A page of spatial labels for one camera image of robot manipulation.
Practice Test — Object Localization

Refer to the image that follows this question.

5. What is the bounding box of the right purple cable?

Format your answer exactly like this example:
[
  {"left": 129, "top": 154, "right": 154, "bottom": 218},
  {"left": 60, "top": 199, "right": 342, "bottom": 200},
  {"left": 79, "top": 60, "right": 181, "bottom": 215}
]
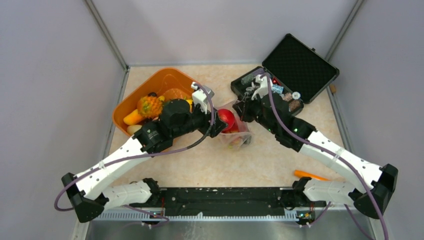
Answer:
[{"left": 260, "top": 72, "right": 390, "bottom": 240}]

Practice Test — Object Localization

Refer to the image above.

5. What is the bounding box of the orange handled tool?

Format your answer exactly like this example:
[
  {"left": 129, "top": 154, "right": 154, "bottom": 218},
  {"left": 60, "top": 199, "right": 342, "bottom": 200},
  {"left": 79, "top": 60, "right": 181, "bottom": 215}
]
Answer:
[{"left": 293, "top": 169, "right": 329, "bottom": 181}]

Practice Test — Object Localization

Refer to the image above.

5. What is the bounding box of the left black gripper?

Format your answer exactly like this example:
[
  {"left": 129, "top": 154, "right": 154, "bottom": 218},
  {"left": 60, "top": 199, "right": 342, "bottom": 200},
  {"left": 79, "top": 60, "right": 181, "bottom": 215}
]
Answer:
[{"left": 172, "top": 101, "right": 228, "bottom": 139}]

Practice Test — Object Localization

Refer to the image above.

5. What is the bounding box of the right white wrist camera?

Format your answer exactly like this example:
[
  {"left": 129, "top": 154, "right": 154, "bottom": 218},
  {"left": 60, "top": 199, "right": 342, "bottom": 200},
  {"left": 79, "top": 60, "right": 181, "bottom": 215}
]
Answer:
[{"left": 246, "top": 73, "right": 273, "bottom": 101}]

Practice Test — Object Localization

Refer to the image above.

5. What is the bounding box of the toy cherry tomato cluster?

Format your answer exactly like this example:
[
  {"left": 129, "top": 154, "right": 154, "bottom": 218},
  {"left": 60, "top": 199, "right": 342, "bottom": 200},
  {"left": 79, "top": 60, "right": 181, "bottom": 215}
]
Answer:
[{"left": 227, "top": 132, "right": 245, "bottom": 150}]

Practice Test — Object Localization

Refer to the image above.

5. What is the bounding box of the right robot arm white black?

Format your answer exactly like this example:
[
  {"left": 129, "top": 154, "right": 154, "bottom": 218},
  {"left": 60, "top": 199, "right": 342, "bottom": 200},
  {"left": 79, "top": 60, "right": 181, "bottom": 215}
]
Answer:
[{"left": 232, "top": 93, "right": 399, "bottom": 219}]

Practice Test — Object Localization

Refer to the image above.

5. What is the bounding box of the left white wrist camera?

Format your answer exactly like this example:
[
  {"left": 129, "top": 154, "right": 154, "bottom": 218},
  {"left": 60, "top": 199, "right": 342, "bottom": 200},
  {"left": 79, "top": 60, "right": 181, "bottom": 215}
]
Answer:
[{"left": 190, "top": 81, "right": 215, "bottom": 114}]

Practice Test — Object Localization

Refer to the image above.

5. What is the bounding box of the black poker chip case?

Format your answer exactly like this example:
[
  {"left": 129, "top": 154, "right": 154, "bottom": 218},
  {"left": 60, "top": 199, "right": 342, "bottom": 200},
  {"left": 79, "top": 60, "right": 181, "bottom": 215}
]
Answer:
[{"left": 230, "top": 33, "right": 340, "bottom": 116}]

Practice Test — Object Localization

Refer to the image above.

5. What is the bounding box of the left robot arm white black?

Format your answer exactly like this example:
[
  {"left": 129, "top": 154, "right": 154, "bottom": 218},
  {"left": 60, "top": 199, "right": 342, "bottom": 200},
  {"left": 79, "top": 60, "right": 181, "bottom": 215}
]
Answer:
[{"left": 60, "top": 99, "right": 228, "bottom": 223}]

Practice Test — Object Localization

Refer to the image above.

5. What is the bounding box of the red toy tomato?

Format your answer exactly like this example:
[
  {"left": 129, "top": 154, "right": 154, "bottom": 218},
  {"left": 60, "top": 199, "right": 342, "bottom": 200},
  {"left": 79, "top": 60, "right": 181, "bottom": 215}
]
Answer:
[{"left": 217, "top": 108, "right": 236, "bottom": 133}]

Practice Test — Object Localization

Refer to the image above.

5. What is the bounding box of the clear zip top bag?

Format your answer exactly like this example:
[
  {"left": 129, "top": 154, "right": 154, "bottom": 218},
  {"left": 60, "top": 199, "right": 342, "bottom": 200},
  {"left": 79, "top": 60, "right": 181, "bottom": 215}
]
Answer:
[{"left": 217, "top": 100, "right": 252, "bottom": 150}]

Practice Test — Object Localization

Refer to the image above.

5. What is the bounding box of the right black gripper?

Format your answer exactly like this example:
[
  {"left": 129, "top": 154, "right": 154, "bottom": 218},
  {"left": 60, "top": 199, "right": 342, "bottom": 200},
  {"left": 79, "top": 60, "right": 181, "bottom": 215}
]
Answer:
[{"left": 232, "top": 90, "right": 278, "bottom": 135}]

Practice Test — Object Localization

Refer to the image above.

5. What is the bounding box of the orange plastic basket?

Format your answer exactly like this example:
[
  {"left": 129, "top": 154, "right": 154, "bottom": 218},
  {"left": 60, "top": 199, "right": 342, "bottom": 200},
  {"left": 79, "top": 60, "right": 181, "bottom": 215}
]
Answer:
[{"left": 112, "top": 67, "right": 195, "bottom": 137}]

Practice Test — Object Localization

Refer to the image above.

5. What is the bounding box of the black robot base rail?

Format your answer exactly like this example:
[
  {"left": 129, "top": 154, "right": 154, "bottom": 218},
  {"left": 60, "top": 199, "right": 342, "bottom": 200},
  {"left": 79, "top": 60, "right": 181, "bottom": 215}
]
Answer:
[{"left": 131, "top": 187, "right": 327, "bottom": 217}]

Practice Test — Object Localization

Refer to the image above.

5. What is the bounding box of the toy pineapple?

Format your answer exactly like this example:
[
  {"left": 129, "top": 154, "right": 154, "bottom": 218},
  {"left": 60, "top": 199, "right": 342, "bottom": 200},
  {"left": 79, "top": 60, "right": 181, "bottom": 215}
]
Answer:
[{"left": 136, "top": 96, "right": 165, "bottom": 119}]

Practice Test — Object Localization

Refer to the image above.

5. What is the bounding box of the small yellow toy fruit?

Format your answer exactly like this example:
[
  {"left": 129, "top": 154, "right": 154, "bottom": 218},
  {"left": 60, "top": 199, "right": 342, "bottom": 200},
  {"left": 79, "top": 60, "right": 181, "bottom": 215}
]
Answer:
[{"left": 123, "top": 109, "right": 145, "bottom": 126}]

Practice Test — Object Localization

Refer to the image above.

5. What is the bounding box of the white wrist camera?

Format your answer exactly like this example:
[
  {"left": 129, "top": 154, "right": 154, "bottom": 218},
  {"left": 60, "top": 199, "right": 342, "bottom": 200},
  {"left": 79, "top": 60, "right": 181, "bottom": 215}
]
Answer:
[
  {"left": 190, "top": 81, "right": 215, "bottom": 114},
  {"left": 246, "top": 73, "right": 273, "bottom": 101}
]

